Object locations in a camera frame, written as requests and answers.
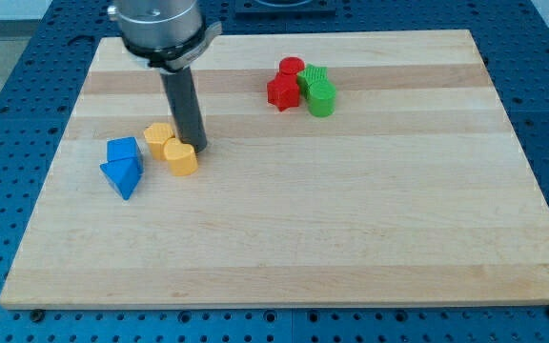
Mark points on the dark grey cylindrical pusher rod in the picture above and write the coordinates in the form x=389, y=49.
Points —
x=183, y=103

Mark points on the yellow hexagon block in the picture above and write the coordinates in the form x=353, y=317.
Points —
x=156, y=136

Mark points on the yellow heart block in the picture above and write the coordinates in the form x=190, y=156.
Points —
x=181, y=157

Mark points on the blue cube block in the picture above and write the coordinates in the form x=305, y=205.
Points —
x=125, y=148

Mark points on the blue triangle block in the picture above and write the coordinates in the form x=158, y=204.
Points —
x=123, y=175

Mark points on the red star block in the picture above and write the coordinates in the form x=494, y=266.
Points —
x=283, y=91

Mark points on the red cylinder block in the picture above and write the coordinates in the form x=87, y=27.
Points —
x=291, y=65

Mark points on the green star block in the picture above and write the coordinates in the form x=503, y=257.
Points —
x=310, y=74

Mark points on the green cylinder block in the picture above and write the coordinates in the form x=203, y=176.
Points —
x=321, y=98

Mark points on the light wooden board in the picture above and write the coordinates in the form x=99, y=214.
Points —
x=415, y=192

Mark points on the dark square mount plate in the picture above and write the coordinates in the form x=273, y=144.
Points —
x=284, y=7

